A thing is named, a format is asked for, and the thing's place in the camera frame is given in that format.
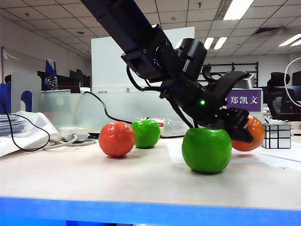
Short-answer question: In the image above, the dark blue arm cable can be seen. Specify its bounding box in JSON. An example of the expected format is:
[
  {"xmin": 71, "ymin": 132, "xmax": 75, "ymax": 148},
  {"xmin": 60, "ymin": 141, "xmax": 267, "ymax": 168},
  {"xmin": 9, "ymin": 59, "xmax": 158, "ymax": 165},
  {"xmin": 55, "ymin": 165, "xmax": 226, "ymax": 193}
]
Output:
[{"xmin": 126, "ymin": 65, "xmax": 198, "ymax": 129}]

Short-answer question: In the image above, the blue file holder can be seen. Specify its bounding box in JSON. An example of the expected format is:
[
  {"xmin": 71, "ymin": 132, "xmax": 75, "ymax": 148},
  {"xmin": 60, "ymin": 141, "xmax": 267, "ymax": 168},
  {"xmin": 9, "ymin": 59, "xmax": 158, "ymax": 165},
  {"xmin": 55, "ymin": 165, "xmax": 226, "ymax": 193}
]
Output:
[{"xmin": 0, "ymin": 82, "xmax": 32, "ymax": 114}]

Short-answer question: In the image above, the long ceiling light panel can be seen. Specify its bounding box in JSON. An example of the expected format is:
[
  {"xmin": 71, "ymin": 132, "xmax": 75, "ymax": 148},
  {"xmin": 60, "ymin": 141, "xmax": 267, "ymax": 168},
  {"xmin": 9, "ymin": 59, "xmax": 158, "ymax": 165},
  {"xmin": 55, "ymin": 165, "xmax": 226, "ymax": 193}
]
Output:
[{"xmin": 222, "ymin": 0, "xmax": 255, "ymax": 21}]

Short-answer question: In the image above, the white adapter cable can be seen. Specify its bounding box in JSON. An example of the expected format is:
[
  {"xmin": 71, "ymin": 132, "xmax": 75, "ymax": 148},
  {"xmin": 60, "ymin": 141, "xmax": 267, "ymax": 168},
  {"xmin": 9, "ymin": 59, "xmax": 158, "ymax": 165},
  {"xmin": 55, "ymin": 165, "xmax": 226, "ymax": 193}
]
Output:
[{"xmin": 43, "ymin": 134, "xmax": 97, "ymax": 151}]

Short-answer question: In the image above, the blue edge strip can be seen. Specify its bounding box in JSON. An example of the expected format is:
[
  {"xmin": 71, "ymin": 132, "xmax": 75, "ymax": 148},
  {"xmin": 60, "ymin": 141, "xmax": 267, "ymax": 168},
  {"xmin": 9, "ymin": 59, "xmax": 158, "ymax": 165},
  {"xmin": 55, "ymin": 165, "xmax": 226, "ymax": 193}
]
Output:
[{"xmin": 0, "ymin": 196, "xmax": 301, "ymax": 226}]

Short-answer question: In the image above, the orange toy mandarin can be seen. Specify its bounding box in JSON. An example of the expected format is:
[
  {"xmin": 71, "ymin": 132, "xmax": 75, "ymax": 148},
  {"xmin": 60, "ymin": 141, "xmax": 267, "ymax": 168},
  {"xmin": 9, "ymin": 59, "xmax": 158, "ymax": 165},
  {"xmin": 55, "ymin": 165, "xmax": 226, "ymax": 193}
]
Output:
[
  {"xmin": 98, "ymin": 121, "xmax": 135, "ymax": 158},
  {"xmin": 231, "ymin": 115, "xmax": 265, "ymax": 152}
]

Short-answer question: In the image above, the white power adapter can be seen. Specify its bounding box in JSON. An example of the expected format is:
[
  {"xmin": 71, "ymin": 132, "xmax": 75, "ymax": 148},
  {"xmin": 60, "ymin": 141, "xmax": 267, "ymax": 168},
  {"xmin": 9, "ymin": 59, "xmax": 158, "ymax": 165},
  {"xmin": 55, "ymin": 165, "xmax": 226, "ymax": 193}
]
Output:
[{"xmin": 58, "ymin": 127, "xmax": 89, "ymax": 142}]

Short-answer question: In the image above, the stack of printed papers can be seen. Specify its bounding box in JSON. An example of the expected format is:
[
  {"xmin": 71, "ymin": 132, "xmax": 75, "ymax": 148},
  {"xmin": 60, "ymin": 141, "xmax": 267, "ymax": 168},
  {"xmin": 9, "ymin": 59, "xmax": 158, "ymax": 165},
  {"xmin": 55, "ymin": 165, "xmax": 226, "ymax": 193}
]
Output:
[{"xmin": 0, "ymin": 114, "xmax": 51, "ymax": 158}]

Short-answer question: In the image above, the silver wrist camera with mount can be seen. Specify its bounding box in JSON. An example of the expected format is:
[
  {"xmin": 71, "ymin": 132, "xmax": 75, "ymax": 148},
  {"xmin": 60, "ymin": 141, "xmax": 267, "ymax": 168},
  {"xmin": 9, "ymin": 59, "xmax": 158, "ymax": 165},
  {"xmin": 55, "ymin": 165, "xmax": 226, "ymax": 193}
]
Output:
[{"xmin": 213, "ymin": 70, "xmax": 256, "ymax": 105}]

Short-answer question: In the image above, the white curved cable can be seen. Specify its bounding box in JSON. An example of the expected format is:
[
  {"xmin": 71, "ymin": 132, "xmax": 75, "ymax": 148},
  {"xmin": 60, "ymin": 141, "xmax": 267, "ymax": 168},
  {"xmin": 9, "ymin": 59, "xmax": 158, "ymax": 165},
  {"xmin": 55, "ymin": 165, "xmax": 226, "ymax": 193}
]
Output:
[{"xmin": 284, "ymin": 56, "xmax": 301, "ymax": 108}]

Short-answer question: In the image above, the thin black cable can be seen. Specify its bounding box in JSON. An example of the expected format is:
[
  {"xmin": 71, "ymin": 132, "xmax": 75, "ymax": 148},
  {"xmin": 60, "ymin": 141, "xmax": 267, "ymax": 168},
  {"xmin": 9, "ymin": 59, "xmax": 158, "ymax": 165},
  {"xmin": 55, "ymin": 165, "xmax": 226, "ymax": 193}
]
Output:
[{"xmin": 0, "ymin": 101, "xmax": 51, "ymax": 152}]

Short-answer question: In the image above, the purple white name plate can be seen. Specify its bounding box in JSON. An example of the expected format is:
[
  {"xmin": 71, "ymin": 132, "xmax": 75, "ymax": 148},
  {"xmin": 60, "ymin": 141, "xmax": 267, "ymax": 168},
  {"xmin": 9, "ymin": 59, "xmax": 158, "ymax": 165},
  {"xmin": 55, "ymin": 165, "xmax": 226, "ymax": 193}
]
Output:
[{"xmin": 225, "ymin": 89, "xmax": 263, "ymax": 113}]

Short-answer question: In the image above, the clear plastic bottle red label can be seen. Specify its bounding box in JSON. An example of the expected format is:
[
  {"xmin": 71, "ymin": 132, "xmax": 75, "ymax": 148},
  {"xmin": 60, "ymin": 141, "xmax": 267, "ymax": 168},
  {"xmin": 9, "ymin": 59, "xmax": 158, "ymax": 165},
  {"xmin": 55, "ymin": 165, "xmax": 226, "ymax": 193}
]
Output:
[{"xmin": 140, "ymin": 116, "xmax": 189, "ymax": 137}]

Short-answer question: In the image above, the thick black cable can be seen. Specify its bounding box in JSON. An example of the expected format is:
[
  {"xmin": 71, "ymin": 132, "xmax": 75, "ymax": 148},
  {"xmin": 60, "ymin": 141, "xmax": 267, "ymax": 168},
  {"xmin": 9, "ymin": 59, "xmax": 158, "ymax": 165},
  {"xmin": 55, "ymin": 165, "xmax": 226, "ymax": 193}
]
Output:
[{"xmin": 83, "ymin": 91, "xmax": 134, "ymax": 125}]

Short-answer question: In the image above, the frosted desk partition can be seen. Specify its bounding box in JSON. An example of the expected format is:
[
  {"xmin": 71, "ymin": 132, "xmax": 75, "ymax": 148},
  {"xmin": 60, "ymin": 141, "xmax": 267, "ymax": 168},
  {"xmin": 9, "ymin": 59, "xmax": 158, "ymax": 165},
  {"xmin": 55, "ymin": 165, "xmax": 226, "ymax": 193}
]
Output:
[{"xmin": 41, "ymin": 90, "xmax": 264, "ymax": 136}]

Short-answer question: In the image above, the white file holder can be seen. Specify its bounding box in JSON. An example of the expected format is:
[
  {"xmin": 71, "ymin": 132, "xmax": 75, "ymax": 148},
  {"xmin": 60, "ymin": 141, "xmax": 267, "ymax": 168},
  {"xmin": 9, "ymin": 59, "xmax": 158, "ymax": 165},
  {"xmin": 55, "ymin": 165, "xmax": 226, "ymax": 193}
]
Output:
[{"xmin": 10, "ymin": 72, "xmax": 42, "ymax": 113}]

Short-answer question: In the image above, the black shelf rack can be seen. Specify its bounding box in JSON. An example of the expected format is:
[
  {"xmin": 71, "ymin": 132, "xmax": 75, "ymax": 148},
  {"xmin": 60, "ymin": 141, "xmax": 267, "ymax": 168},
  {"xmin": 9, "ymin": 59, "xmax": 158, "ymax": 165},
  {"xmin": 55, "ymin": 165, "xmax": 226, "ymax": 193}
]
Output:
[{"xmin": 231, "ymin": 61, "xmax": 259, "ymax": 87}]

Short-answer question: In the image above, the white paper sheet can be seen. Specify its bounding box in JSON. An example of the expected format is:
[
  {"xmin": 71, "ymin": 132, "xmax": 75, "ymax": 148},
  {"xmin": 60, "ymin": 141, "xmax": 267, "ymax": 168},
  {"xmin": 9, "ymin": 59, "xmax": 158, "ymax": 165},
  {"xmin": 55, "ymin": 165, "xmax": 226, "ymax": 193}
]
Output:
[
  {"xmin": 253, "ymin": 141, "xmax": 301, "ymax": 171},
  {"xmin": 165, "ymin": 137, "xmax": 264, "ymax": 163}
]

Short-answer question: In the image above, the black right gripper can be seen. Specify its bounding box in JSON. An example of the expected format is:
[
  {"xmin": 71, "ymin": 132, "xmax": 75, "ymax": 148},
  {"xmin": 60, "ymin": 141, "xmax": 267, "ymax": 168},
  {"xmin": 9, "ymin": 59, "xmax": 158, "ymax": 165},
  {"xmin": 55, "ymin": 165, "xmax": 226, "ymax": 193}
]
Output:
[{"xmin": 215, "ymin": 107, "xmax": 254, "ymax": 144}]

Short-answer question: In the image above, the white monitor back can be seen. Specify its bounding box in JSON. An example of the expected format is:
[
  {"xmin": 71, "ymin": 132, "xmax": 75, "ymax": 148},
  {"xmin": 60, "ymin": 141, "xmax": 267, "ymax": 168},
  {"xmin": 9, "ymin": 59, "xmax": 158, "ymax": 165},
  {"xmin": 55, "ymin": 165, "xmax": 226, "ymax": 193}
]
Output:
[{"xmin": 91, "ymin": 26, "xmax": 195, "ymax": 94}]

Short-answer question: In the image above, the silver mirror puzzle cube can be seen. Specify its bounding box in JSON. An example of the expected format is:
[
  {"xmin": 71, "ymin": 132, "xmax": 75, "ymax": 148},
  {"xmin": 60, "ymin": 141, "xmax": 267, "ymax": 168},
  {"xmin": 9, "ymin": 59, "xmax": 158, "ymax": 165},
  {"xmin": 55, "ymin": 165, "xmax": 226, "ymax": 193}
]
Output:
[{"xmin": 262, "ymin": 123, "xmax": 292, "ymax": 149}]

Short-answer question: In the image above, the blue crystal trophy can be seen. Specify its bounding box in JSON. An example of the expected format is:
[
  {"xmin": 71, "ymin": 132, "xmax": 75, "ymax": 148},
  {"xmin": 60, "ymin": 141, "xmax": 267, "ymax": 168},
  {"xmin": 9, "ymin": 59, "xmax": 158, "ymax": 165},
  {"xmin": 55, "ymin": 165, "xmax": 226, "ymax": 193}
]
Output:
[{"xmin": 44, "ymin": 58, "xmax": 59, "ymax": 91}]

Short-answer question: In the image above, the green toy apple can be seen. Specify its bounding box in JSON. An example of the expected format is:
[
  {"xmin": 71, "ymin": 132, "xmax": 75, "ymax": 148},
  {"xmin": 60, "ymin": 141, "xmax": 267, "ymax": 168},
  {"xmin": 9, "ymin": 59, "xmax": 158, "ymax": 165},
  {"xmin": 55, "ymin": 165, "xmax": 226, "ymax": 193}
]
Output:
[
  {"xmin": 181, "ymin": 128, "xmax": 233, "ymax": 174},
  {"xmin": 130, "ymin": 119, "xmax": 161, "ymax": 149}
]

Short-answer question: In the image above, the white plastic bag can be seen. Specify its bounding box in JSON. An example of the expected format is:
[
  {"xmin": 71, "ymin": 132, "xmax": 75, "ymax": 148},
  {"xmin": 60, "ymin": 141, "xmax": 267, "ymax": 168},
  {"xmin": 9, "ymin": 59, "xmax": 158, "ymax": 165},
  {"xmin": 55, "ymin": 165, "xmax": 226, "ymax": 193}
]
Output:
[{"xmin": 9, "ymin": 110, "xmax": 60, "ymax": 142}]

